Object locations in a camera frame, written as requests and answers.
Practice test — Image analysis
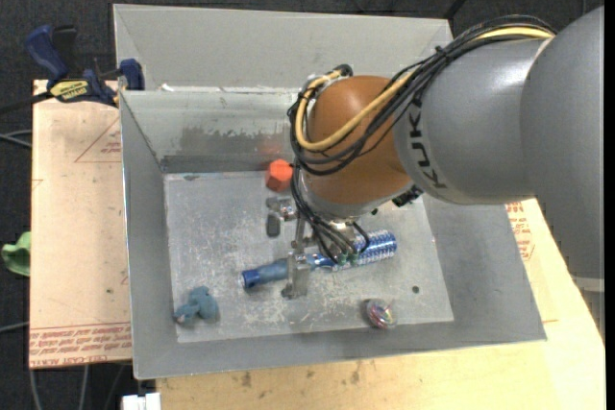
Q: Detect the grey metal bin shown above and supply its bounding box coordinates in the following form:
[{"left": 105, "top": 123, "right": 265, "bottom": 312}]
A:
[{"left": 112, "top": 3, "right": 548, "bottom": 381}]

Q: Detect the multicoloured small ball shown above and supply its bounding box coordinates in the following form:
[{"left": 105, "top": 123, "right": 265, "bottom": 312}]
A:
[{"left": 360, "top": 298, "right": 399, "bottom": 330}]

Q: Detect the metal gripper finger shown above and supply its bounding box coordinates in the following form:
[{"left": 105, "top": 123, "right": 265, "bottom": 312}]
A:
[
  {"left": 281, "top": 253, "right": 312, "bottom": 300},
  {"left": 265, "top": 195, "right": 298, "bottom": 239}
]

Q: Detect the orange faceted block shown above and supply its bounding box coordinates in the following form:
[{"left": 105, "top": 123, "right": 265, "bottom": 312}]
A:
[{"left": 264, "top": 158, "right": 294, "bottom": 193}]

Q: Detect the brown cardboard board red print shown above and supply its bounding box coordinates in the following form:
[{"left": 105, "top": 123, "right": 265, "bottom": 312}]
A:
[{"left": 29, "top": 79, "right": 561, "bottom": 371}]

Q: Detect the teal toy animal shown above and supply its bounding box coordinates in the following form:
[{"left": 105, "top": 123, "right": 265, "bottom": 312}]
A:
[{"left": 172, "top": 285, "right": 221, "bottom": 326}]

